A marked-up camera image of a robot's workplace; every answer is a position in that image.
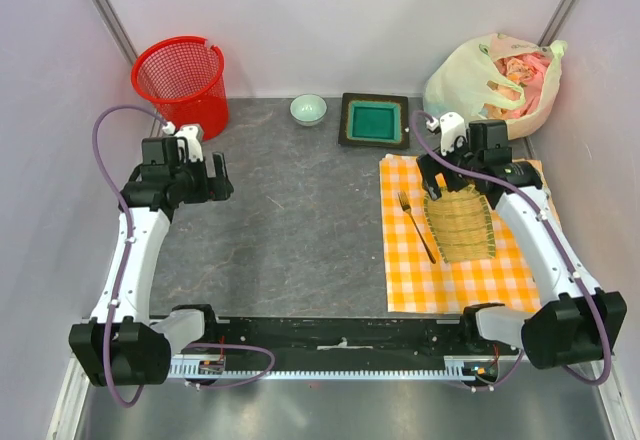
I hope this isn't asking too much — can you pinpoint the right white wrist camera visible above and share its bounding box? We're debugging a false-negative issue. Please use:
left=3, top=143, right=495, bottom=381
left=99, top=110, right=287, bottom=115
left=425, top=112, right=467, bottom=156

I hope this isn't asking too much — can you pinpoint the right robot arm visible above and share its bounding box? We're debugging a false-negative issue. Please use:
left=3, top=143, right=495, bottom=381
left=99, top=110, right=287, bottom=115
left=410, top=111, right=627, bottom=385

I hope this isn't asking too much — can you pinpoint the woven bamboo tray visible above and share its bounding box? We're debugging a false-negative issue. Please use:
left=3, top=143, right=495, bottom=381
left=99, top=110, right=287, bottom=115
left=423, top=185, right=496, bottom=264

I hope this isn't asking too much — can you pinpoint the small celadon bowl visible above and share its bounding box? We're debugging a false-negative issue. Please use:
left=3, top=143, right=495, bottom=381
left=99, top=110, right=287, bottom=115
left=289, top=94, right=327, bottom=127

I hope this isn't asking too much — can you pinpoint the red mesh trash bin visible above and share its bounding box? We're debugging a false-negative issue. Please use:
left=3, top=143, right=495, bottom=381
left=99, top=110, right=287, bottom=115
left=131, top=36, right=229, bottom=141

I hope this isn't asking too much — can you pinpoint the large yellowish plastic bag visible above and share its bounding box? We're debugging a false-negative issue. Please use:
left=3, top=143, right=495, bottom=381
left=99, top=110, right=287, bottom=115
left=423, top=33, right=568, bottom=139

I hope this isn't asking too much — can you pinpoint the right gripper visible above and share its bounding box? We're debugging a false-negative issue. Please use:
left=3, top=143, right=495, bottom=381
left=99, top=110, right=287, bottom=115
left=416, top=130, right=483, bottom=200

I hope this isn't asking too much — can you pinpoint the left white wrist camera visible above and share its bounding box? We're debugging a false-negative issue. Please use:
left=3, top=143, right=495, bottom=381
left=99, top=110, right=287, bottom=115
left=161, top=122, right=204, bottom=163

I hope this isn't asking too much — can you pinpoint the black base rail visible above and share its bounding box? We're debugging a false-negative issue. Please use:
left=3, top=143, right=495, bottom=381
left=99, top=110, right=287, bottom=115
left=168, top=317, right=518, bottom=384

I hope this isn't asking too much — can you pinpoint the gold fork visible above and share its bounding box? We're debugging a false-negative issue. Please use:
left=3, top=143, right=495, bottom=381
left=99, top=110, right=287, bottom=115
left=397, top=191, right=436, bottom=264

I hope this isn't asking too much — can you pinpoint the yellow checkered cloth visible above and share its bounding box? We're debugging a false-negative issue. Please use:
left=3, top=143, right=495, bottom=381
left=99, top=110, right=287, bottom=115
left=379, top=154, right=540, bottom=314

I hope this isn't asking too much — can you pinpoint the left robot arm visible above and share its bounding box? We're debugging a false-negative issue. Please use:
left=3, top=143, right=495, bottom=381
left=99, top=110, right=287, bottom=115
left=69, top=125, right=233, bottom=387

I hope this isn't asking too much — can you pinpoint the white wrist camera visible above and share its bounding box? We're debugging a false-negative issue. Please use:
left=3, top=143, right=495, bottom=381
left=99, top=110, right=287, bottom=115
left=161, top=122, right=204, bottom=163
left=425, top=112, right=467, bottom=156

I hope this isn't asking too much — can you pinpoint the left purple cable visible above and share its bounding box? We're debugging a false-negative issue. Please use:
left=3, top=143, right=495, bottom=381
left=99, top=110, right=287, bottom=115
left=92, top=104, right=275, bottom=407

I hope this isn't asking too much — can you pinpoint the square green glazed plate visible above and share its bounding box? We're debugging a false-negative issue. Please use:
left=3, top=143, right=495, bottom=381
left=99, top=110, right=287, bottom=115
left=338, top=93, right=410, bottom=150

